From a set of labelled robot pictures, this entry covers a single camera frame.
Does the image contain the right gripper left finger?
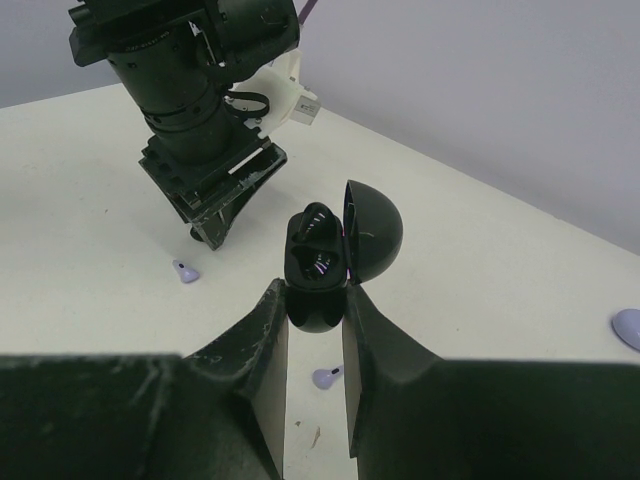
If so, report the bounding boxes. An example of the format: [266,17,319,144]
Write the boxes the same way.
[1,279,288,479]

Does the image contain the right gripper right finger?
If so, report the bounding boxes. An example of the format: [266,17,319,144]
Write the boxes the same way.
[342,287,639,479]

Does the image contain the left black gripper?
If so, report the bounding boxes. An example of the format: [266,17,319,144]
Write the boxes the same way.
[107,44,287,249]

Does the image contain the black earbud charging case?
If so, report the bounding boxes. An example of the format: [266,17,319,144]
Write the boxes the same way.
[284,180,404,333]

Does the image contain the white earbud charging case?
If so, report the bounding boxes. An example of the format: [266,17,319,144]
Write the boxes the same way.
[611,309,640,351]

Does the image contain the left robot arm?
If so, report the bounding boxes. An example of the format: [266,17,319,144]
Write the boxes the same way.
[69,1,300,249]

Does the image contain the purple earbud left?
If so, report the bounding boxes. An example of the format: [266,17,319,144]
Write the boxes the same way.
[172,260,200,284]

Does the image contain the purple earbud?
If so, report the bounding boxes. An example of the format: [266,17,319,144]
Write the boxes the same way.
[311,365,344,390]
[172,260,200,284]

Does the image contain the purple earbud right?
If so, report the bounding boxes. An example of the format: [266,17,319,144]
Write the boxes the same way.
[311,365,344,390]

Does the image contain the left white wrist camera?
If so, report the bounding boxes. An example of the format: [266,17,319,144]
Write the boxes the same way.
[225,48,321,138]

